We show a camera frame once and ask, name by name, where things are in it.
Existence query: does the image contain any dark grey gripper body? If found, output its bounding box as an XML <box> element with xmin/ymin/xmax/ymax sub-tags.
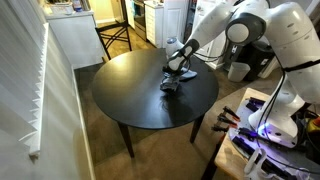
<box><xmin>161</xmin><ymin>73</ymin><xmax>183</xmax><ymax>89</ymax></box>

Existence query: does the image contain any light blue woven towel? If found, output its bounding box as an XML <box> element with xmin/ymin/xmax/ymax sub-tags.
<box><xmin>161</xmin><ymin>69</ymin><xmax>199</xmax><ymax>92</ymax></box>

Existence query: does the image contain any black table leg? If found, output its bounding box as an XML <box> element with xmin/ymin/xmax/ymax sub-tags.
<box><xmin>189</xmin><ymin>113</ymin><xmax>205</xmax><ymax>145</ymax></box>
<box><xmin>116</xmin><ymin>121</ymin><xmax>136</xmax><ymax>159</ymax></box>

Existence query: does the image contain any white drawer cabinet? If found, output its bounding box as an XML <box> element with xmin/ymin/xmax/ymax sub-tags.
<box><xmin>143</xmin><ymin>0</ymin><xmax>165</xmax><ymax>48</ymax></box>

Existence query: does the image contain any white panel door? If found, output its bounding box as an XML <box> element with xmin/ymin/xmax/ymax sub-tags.
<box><xmin>162</xmin><ymin>0</ymin><xmax>192</xmax><ymax>48</ymax></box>

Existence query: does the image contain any white plastic waste bin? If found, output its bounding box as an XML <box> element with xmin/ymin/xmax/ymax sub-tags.
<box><xmin>227</xmin><ymin>61</ymin><xmax>251</xmax><ymax>83</ymax></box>

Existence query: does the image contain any grey robot mounting plate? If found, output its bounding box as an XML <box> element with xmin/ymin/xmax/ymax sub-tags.
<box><xmin>228</xmin><ymin>96</ymin><xmax>320</xmax><ymax>180</ymax></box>

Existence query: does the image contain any black trash can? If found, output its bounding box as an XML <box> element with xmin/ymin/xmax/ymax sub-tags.
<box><xmin>229</xmin><ymin>40</ymin><xmax>277</xmax><ymax>82</ymax></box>

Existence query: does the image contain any white kitchen counter cabinet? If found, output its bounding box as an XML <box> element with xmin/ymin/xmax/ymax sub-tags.
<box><xmin>42</xmin><ymin>9</ymin><xmax>105</xmax><ymax>70</ymax></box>

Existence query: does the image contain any blue capped bottle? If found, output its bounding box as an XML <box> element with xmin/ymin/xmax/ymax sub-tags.
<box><xmin>72</xmin><ymin>0</ymin><xmax>84</xmax><ymax>13</ymax></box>

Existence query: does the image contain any yellow red tool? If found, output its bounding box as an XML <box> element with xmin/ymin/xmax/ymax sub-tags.
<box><xmin>305</xmin><ymin>116</ymin><xmax>320</xmax><ymax>135</ymax></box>

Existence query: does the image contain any white window blind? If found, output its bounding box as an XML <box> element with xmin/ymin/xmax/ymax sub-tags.
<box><xmin>0</xmin><ymin>0</ymin><xmax>50</xmax><ymax>158</ymax></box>

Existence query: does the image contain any orange handled black clamp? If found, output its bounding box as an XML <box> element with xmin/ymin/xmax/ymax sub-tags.
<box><xmin>222</xmin><ymin>105</ymin><xmax>241</xmax><ymax>122</ymax></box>
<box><xmin>211</xmin><ymin>124</ymin><xmax>231</xmax><ymax>133</ymax></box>
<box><xmin>217</xmin><ymin>112</ymin><xmax>239</xmax><ymax>128</ymax></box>

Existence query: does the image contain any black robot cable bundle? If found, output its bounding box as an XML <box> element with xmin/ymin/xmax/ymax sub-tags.
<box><xmin>254</xmin><ymin>68</ymin><xmax>320</xmax><ymax>176</ymax></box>

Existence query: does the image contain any white looped cable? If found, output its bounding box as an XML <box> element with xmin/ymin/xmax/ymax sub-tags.
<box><xmin>243</xmin><ymin>147</ymin><xmax>269</xmax><ymax>180</ymax></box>

